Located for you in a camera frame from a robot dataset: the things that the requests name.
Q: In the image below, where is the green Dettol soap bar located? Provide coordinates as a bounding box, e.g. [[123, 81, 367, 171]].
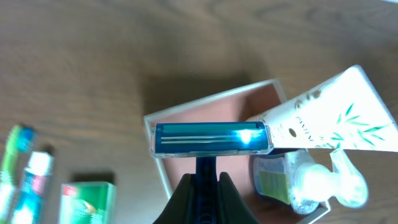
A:
[[58, 182, 116, 224]]

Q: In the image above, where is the teal toothpaste tube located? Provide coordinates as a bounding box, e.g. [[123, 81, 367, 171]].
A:
[[10, 151, 53, 224]]

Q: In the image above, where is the green white toothbrush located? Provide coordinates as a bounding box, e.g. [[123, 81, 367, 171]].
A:
[[1, 124, 35, 224]]

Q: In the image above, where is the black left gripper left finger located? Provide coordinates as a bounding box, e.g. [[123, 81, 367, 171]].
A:
[[153, 174, 195, 224]]

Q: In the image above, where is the clear spray bottle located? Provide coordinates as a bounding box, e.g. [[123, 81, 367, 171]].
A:
[[252, 149, 369, 215]]

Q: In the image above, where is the blue disposable razor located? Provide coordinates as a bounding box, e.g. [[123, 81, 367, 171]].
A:
[[150, 121, 274, 223]]

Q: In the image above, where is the white cardboard box pink inside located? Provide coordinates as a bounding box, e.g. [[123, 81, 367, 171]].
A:
[[144, 79, 331, 223]]

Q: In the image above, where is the white cream tube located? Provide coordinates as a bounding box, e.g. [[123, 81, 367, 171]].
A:
[[250, 65, 397, 152]]

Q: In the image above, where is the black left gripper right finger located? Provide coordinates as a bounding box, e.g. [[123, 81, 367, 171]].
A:
[[217, 172, 259, 224]]

